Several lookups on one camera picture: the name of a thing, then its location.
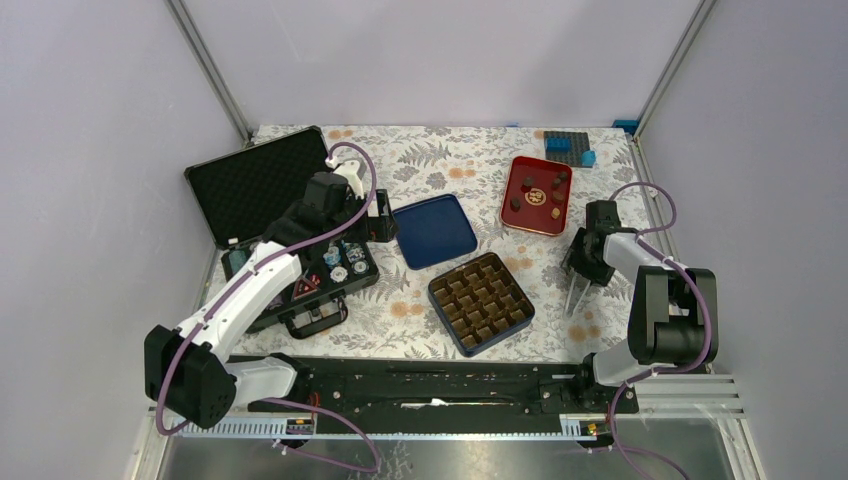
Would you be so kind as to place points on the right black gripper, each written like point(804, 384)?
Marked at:
point(572, 259)

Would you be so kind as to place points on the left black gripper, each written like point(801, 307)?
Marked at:
point(380, 228)

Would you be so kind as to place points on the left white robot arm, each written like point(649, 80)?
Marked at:
point(187, 368)

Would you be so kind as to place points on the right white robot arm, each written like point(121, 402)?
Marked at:
point(672, 325)

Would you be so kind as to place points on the blue chocolate tin box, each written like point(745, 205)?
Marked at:
point(480, 303)

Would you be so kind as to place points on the black poker chip case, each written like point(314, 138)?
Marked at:
point(241, 194)

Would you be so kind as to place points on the red triangle card box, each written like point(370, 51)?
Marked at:
point(305, 286)

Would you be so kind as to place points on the floral tablecloth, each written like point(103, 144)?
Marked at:
point(394, 318)

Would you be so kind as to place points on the blue tin lid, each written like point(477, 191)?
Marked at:
point(433, 231)

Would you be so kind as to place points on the red square tray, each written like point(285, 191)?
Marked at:
point(536, 202)

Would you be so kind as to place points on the blue lego brick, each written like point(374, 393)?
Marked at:
point(588, 159)

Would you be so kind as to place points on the grey lego baseplate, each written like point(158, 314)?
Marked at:
point(565, 147)

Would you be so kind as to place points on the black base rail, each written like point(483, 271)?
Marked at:
point(427, 397)

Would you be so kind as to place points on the blue corner bracket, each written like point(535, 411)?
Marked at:
point(629, 126)

